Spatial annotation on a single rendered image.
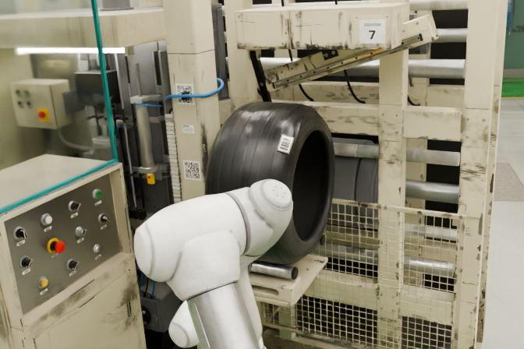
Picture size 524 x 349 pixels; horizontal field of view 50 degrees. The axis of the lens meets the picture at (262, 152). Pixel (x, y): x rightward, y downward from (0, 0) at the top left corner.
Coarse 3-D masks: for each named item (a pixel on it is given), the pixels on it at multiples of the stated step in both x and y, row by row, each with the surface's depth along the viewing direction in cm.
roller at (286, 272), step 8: (256, 264) 200; (264, 264) 199; (272, 264) 198; (280, 264) 198; (256, 272) 201; (264, 272) 199; (272, 272) 197; (280, 272) 195; (288, 272) 194; (296, 272) 196
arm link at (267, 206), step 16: (224, 192) 112; (240, 192) 110; (256, 192) 108; (272, 192) 108; (288, 192) 110; (240, 208) 107; (256, 208) 107; (272, 208) 107; (288, 208) 109; (256, 224) 107; (272, 224) 109; (288, 224) 113; (256, 240) 108; (272, 240) 114
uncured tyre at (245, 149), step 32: (224, 128) 189; (256, 128) 184; (288, 128) 182; (320, 128) 200; (224, 160) 182; (256, 160) 177; (288, 160) 177; (320, 160) 224; (320, 192) 225; (320, 224) 211; (288, 256) 189
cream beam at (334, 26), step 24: (240, 24) 212; (264, 24) 208; (288, 24) 204; (312, 24) 200; (336, 24) 196; (240, 48) 216; (264, 48) 211; (288, 48) 207; (312, 48) 203; (336, 48) 199; (360, 48) 195; (384, 48) 191
